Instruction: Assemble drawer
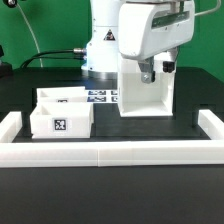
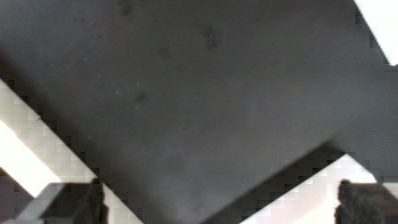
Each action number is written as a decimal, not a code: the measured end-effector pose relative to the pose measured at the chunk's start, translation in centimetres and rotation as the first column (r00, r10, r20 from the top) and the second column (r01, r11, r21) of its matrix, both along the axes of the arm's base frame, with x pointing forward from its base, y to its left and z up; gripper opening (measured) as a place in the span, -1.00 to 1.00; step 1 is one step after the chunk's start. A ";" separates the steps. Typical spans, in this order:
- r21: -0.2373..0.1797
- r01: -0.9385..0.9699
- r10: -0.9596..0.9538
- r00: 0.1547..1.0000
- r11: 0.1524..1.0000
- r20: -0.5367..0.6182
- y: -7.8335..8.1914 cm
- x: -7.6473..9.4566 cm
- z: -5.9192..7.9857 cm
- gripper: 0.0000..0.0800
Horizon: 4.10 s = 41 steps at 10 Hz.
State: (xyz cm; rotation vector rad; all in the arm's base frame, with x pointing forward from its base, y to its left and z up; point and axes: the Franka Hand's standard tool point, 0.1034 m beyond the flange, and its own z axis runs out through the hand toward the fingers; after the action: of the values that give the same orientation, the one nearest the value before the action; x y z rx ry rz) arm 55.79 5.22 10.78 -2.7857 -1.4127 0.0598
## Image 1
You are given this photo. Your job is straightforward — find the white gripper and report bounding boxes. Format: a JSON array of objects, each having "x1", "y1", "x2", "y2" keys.
[{"x1": 118, "y1": 1, "x2": 195, "y2": 83}]

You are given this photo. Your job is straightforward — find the white drawer cabinet box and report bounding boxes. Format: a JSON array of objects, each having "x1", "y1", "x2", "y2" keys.
[{"x1": 117, "y1": 52, "x2": 176, "y2": 117}]

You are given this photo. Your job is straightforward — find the white front drawer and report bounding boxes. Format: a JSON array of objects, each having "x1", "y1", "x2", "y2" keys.
[{"x1": 30, "y1": 102, "x2": 94, "y2": 138}]

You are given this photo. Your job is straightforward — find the white drawer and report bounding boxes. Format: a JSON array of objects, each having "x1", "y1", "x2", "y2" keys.
[
  {"x1": 36, "y1": 86, "x2": 87, "y2": 102},
  {"x1": 30, "y1": 102, "x2": 94, "y2": 138}
]

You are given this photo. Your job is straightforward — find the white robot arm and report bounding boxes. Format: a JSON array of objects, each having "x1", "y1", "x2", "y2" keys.
[{"x1": 82, "y1": 0, "x2": 195, "y2": 82}]

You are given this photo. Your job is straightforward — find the printed marker sheet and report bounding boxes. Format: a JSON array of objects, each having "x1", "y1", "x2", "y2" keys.
[{"x1": 87, "y1": 90, "x2": 118, "y2": 103}]

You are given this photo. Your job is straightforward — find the black device at left edge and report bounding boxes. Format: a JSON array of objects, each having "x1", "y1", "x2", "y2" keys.
[{"x1": 0, "y1": 45, "x2": 13, "y2": 78}]

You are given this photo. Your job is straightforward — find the white U-shaped fence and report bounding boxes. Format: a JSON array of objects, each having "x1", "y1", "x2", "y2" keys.
[{"x1": 0, "y1": 110, "x2": 224, "y2": 168}]

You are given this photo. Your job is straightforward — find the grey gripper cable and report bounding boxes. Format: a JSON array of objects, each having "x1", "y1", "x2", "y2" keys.
[{"x1": 194, "y1": 0, "x2": 222, "y2": 17}]

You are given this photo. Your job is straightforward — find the white thin cable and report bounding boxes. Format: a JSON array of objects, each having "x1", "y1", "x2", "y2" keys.
[{"x1": 16, "y1": 3, "x2": 44, "y2": 69}]

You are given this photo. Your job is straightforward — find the black cable with connector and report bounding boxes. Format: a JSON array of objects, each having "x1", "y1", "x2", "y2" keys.
[{"x1": 19, "y1": 47, "x2": 88, "y2": 69}]

